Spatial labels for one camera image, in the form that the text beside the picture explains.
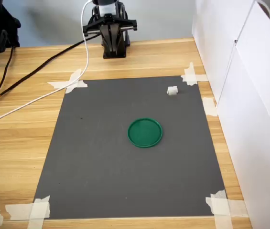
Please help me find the small white plastic terminal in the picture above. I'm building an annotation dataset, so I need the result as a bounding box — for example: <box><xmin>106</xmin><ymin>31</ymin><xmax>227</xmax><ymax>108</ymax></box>
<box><xmin>167</xmin><ymin>85</ymin><xmax>180</xmax><ymax>96</ymax></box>

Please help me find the round green lid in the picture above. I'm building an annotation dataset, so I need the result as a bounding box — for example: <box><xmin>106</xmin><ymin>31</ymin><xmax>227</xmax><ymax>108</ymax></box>
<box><xmin>127</xmin><ymin>118</ymin><xmax>163</xmax><ymax>149</ymax></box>

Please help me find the white partition panel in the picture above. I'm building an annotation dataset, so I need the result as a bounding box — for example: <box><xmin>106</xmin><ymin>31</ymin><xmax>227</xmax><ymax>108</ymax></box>
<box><xmin>217</xmin><ymin>0</ymin><xmax>270</xmax><ymax>229</ymax></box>
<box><xmin>191</xmin><ymin>0</ymin><xmax>256</xmax><ymax>105</ymax></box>

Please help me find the black bag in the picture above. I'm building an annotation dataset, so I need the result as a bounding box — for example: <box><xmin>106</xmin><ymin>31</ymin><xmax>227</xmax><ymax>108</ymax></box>
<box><xmin>0</xmin><ymin>0</ymin><xmax>22</xmax><ymax>48</ymax></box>

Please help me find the dark grey mat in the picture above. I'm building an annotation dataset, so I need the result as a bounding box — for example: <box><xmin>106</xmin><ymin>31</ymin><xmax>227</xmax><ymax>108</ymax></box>
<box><xmin>33</xmin><ymin>75</ymin><xmax>228</xmax><ymax>219</ymax></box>

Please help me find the white camera cable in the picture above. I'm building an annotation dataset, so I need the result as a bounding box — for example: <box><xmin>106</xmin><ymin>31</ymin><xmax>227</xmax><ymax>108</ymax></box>
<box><xmin>0</xmin><ymin>0</ymin><xmax>94</xmax><ymax>129</ymax></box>

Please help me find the thick black braided cable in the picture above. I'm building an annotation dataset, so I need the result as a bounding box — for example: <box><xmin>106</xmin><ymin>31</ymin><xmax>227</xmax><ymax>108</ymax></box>
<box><xmin>0</xmin><ymin>33</ymin><xmax>103</xmax><ymax>103</ymax></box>

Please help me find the thin black table cable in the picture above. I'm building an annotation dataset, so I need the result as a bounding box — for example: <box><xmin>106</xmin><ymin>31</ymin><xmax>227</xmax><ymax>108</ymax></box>
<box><xmin>0</xmin><ymin>45</ymin><xmax>16</xmax><ymax>103</ymax></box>

